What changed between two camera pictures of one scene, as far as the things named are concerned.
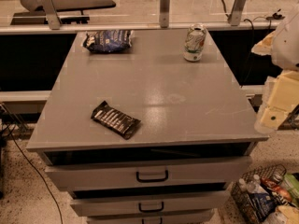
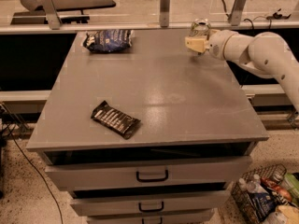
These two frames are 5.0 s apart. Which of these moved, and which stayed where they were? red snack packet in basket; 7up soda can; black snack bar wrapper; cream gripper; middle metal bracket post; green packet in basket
Moved: 7up soda can; cream gripper
Stayed: red snack packet in basket; black snack bar wrapper; middle metal bracket post; green packet in basket
